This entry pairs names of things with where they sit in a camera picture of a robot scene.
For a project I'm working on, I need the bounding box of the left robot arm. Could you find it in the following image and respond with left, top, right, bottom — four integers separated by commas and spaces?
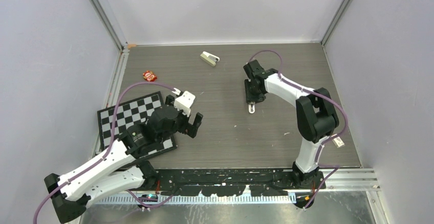
44, 91, 203, 223

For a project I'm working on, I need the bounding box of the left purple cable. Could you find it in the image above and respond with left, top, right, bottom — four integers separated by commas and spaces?
32, 81, 182, 224

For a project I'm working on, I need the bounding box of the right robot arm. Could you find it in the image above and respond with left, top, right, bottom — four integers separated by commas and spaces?
243, 60, 339, 188

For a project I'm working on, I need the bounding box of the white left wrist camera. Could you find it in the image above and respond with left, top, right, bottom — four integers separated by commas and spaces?
173, 91, 196, 117

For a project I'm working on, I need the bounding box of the white staple box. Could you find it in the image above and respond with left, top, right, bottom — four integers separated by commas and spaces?
332, 137, 345, 148

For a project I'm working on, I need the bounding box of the black white checkerboard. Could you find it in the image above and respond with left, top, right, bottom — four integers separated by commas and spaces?
97, 91, 178, 160

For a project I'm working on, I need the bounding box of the red snack packet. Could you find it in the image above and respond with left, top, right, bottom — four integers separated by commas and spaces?
142, 71, 158, 82

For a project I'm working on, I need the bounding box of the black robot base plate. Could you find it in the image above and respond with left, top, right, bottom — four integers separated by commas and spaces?
139, 168, 324, 197

